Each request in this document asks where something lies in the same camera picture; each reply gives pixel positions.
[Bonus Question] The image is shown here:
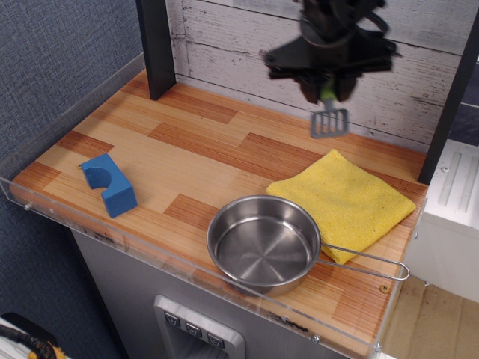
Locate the grey cabinet with dispenser panel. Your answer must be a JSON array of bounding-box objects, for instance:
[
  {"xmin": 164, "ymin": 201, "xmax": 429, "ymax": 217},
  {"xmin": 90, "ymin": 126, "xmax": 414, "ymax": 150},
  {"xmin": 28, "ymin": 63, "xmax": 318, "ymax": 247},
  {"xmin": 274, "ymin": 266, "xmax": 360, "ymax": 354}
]
[{"xmin": 70, "ymin": 228, "xmax": 360, "ymax": 359}]

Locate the stainless steel pan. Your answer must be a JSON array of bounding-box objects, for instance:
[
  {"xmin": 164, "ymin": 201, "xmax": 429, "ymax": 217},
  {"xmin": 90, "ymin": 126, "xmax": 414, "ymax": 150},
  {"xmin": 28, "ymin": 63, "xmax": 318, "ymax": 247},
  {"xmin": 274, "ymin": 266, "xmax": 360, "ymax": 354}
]
[{"xmin": 206, "ymin": 194, "xmax": 410, "ymax": 298}]

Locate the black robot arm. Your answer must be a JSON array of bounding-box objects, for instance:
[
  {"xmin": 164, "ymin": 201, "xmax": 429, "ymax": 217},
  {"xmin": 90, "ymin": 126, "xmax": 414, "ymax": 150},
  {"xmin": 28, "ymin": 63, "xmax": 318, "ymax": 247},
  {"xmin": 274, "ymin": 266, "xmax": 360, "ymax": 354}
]
[{"xmin": 263, "ymin": 1, "xmax": 397, "ymax": 104}]

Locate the dark post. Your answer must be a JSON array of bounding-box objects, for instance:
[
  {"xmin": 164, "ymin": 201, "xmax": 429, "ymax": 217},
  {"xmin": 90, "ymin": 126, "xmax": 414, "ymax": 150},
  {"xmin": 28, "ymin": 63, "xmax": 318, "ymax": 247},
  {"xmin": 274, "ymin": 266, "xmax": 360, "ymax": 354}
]
[
  {"xmin": 135, "ymin": 0, "xmax": 177, "ymax": 100},
  {"xmin": 418, "ymin": 12, "xmax": 478, "ymax": 185}
]

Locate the white appliance at right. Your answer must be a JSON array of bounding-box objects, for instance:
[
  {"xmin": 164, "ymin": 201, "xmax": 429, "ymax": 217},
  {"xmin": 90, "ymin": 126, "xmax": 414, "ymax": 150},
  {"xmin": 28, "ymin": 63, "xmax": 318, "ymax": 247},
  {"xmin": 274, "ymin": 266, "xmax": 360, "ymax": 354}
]
[{"xmin": 405, "ymin": 140, "xmax": 478, "ymax": 302}]

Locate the dark left post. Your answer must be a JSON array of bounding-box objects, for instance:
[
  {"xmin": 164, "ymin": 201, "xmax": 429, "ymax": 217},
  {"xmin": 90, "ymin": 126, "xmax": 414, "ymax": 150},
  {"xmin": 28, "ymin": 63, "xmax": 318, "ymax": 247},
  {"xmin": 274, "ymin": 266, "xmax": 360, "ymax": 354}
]
[{"xmin": 135, "ymin": 0, "xmax": 177, "ymax": 100}]

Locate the black cable bottom left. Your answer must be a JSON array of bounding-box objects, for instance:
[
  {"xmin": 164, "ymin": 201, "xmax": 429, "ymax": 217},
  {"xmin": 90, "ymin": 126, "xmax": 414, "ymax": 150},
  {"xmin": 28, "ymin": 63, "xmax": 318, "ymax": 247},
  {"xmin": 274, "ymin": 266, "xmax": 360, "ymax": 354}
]
[{"xmin": 0, "ymin": 324, "xmax": 57, "ymax": 359}]

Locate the dark right post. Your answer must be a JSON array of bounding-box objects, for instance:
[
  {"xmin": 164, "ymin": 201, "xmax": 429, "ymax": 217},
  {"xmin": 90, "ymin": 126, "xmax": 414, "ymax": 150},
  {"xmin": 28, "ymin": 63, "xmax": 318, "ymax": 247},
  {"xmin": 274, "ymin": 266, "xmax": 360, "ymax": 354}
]
[{"xmin": 418, "ymin": 12, "xmax": 478, "ymax": 185}]

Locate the blue arch block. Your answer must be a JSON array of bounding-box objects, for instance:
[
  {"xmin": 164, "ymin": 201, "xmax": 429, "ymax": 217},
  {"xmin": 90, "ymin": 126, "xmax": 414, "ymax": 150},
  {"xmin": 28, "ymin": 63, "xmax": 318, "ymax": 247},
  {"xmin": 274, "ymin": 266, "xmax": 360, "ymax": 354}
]
[{"xmin": 80, "ymin": 153, "xmax": 138, "ymax": 218}]

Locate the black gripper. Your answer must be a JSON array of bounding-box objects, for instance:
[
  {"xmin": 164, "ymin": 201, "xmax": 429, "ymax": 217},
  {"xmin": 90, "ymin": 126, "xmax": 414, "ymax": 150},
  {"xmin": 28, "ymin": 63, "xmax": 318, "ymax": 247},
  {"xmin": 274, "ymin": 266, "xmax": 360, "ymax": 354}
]
[{"xmin": 263, "ymin": 14, "xmax": 397, "ymax": 104}]

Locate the clear acrylic guard rail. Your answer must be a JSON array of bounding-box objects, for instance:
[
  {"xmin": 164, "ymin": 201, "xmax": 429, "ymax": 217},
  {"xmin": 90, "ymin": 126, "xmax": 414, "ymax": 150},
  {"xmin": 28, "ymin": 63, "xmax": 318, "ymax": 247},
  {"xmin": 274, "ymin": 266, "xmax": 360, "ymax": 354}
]
[{"xmin": 1, "ymin": 52, "xmax": 426, "ymax": 358}]

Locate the green handled grey spatula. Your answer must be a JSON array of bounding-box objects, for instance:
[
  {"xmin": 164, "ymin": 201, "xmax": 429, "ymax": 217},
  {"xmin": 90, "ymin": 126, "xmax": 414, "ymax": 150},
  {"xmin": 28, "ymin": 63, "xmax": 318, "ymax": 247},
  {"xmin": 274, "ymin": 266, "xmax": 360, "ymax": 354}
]
[{"xmin": 310, "ymin": 82, "xmax": 349, "ymax": 139}]

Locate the yellow object bottom left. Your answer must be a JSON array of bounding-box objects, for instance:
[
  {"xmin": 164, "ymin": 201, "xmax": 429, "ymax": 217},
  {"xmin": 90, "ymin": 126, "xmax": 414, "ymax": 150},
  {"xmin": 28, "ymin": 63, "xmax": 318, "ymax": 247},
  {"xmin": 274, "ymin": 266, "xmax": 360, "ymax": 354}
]
[{"xmin": 27, "ymin": 346, "xmax": 68, "ymax": 359}]

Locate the yellow cloth napkin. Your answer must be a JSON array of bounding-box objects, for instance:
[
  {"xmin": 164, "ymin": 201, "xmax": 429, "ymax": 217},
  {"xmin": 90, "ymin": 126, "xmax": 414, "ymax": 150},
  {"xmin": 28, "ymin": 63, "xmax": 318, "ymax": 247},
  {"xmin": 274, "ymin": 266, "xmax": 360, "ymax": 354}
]
[{"xmin": 266, "ymin": 150, "xmax": 416, "ymax": 265}]

